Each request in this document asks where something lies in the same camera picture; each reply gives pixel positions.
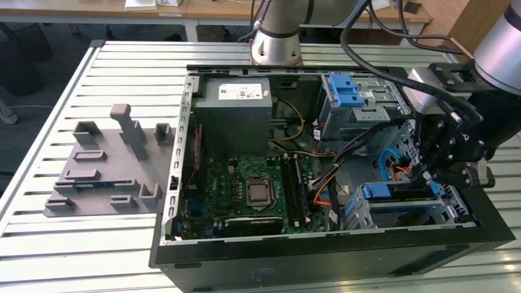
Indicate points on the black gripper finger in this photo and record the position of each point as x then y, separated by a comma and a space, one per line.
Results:
441, 143
455, 177

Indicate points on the hard disk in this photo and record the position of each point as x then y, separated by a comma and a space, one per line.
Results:
375, 190

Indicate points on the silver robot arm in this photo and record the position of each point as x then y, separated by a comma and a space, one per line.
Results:
275, 39

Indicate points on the metal disk bay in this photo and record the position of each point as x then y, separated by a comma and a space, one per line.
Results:
406, 209

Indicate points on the metal drive cage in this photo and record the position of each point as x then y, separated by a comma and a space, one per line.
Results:
337, 122

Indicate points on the blue drive cage latch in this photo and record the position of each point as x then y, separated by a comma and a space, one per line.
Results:
345, 90

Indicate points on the wooden cabinet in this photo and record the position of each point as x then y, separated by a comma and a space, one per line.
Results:
459, 18

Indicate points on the RAM stick in slot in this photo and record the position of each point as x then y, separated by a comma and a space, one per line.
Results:
301, 189

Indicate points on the silver CPU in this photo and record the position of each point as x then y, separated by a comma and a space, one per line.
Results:
258, 193

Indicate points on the black open PC case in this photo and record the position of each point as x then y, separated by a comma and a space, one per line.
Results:
285, 268

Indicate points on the grey Dell power supply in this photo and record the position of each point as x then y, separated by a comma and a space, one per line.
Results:
232, 128

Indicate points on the black graphics card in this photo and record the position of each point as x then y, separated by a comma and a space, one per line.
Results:
252, 226

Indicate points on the green motherboard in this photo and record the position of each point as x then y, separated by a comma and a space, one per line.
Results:
228, 183

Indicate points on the grey parts rack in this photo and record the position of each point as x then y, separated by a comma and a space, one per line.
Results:
109, 164

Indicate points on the RAM stick in rack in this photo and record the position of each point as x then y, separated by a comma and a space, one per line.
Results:
105, 184

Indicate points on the white box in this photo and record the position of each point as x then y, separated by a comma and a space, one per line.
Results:
140, 4

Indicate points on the wooden desk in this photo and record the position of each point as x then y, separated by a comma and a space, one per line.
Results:
81, 12

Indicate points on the black office chair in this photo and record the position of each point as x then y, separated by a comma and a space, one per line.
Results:
20, 61

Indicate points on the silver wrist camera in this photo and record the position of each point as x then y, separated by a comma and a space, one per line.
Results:
422, 97

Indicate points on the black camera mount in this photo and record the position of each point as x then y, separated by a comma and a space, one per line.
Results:
455, 76

